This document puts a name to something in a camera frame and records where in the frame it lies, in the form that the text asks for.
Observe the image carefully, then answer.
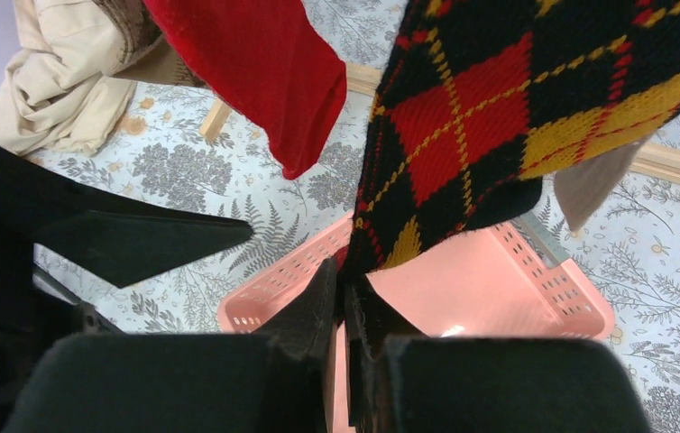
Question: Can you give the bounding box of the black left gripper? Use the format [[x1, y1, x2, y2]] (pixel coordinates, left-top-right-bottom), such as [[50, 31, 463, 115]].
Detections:
[[0, 147, 253, 430]]

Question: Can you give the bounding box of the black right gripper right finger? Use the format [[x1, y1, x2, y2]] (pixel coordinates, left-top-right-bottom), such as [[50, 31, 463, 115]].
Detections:
[[343, 278, 650, 432]]

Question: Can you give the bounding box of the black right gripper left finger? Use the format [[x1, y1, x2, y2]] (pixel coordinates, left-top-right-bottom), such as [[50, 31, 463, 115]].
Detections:
[[5, 259, 336, 432]]

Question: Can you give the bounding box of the black red yellow argyle sock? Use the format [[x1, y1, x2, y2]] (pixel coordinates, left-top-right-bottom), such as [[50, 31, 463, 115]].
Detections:
[[342, 1, 680, 277]]

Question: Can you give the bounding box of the beige cloth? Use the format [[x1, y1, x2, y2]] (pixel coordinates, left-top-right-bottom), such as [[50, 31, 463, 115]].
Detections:
[[0, 1, 135, 155]]

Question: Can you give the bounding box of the pink plastic basket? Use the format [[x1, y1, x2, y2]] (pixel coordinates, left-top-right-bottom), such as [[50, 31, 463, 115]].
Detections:
[[218, 216, 614, 432]]

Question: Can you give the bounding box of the brown knit sock cuff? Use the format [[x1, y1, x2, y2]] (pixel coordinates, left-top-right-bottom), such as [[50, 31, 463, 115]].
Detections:
[[95, 0, 207, 88]]

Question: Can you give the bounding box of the taupe sock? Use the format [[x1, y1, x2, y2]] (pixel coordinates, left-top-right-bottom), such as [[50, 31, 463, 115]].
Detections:
[[553, 135, 650, 231]]

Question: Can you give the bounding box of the floral patterned mat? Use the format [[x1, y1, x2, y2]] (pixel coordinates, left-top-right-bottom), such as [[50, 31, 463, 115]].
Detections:
[[23, 0, 680, 433]]

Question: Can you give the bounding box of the wooden drying rack frame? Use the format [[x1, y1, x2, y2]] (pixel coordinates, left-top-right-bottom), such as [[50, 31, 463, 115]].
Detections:
[[198, 61, 680, 326]]

